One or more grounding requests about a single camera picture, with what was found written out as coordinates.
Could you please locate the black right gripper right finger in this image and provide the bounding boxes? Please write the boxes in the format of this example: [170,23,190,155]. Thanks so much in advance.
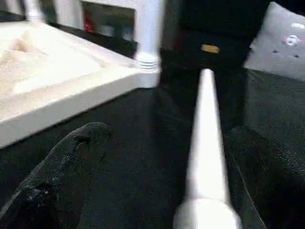
[226,128,305,229]

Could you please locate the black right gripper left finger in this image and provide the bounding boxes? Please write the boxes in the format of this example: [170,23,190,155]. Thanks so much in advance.
[0,122,113,229]

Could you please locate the black work mat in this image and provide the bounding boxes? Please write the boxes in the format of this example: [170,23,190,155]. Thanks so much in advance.
[0,10,305,229]

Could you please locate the light grey printed pillow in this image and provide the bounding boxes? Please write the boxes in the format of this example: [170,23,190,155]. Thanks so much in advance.
[244,1,305,82]

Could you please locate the red item in cabinet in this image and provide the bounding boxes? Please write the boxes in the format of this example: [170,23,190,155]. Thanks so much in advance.
[84,14,93,31]

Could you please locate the white glass-door cabinet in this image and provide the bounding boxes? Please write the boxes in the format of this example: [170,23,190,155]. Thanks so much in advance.
[42,0,139,45]

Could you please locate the black cabinet with gold label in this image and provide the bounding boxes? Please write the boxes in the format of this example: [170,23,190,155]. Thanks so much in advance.
[164,0,270,70]

